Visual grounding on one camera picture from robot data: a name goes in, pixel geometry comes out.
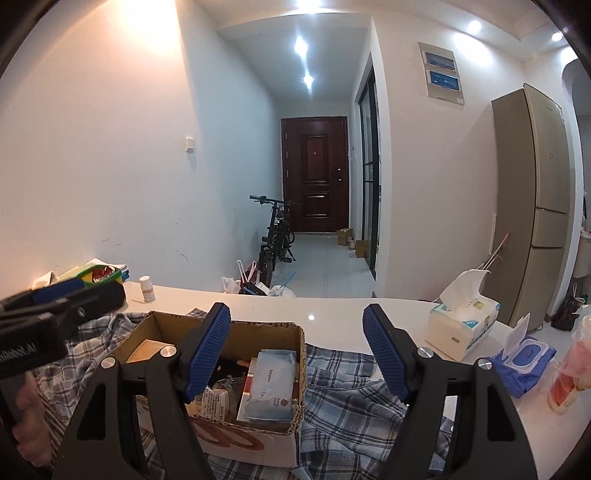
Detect person's left hand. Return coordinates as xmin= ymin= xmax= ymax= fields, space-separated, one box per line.
xmin=13 ymin=372 xmax=51 ymax=467

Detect white tissue box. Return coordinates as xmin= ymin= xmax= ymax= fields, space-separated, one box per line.
xmin=425 ymin=269 xmax=500 ymax=361

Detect grey electrical panel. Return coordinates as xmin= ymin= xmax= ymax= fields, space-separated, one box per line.
xmin=418 ymin=42 xmax=465 ymax=105

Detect blue plaid shirt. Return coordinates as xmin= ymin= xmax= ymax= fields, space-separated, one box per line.
xmin=33 ymin=312 xmax=407 ymax=479

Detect beige refrigerator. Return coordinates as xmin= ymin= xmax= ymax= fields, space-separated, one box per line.
xmin=483 ymin=84 xmax=571 ymax=330

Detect yellow green tub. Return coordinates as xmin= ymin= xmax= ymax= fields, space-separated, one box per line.
xmin=75 ymin=264 xmax=123 ymax=288

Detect cardboard boxes on floor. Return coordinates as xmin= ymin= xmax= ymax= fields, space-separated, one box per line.
xmin=337 ymin=228 xmax=370 ymax=258

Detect bun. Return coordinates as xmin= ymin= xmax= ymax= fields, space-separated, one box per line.
xmin=193 ymin=377 xmax=245 ymax=422

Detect dark red entrance door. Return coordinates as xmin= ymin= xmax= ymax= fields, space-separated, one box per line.
xmin=280 ymin=116 xmax=349 ymax=233

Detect black bicycle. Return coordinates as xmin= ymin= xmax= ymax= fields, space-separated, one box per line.
xmin=249 ymin=195 xmax=301 ymax=287

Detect white wall switch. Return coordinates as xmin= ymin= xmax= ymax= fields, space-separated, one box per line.
xmin=185 ymin=137 xmax=194 ymax=153

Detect blue wet wipes pack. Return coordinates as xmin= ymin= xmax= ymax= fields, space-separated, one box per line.
xmin=487 ymin=314 xmax=556 ymax=399

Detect open cardboard box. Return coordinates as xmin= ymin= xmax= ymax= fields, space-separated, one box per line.
xmin=113 ymin=310 xmax=309 ymax=469

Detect light wooden box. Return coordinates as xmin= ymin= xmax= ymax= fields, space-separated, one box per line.
xmin=125 ymin=339 xmax=171 ymax=364

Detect small white pill bottle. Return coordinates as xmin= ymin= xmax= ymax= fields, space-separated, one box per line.
xmin=139 ymin=275 xmax=155 ymax=303

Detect red white cigarette pack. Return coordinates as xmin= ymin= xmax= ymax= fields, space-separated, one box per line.
xmin=236 ymin=358 xmax=256 ymax=422

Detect light blue wipes pack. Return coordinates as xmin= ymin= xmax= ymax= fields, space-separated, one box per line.
xmin=245 ymin=349 xmax=297 ymax=423

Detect black framed glass door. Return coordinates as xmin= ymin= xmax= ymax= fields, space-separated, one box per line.
xmin=358 ymin=61 xmax=381 ymax=277

